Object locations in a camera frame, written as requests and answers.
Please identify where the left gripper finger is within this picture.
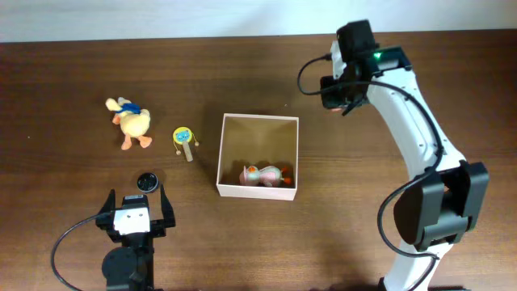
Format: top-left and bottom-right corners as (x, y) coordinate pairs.
(99, 189), (116, 214)
(160, 184), (174, 221)

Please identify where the white duck pink hat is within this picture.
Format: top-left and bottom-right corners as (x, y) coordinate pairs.
(239, 166), (293, 188)

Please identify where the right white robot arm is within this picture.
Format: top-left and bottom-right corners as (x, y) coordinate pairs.
(320, 20), (490, 290)

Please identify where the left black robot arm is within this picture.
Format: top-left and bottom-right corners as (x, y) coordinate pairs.
(95, 185), (176, 291)

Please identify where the black round puck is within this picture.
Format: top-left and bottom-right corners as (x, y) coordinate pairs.
(137, 172), (159, 193)

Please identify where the yellow rattle drum toy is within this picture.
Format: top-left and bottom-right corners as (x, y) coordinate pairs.
(172, 126), (200, 162)

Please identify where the yellow plush duck toy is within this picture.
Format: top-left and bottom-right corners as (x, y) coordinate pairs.
(105, 97), (153, 150)

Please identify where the white cardboard box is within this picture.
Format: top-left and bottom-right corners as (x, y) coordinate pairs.
(216, 113), (299, 200)

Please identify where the left black cable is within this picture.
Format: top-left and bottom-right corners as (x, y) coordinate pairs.
(50, 213), (102, 291)

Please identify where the black cable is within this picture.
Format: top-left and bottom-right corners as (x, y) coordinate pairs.
(50, 213), (102, 291)
(296, 53), (445, 259)

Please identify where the right black cable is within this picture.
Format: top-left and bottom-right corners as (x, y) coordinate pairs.
(296, 53), (445, 259)

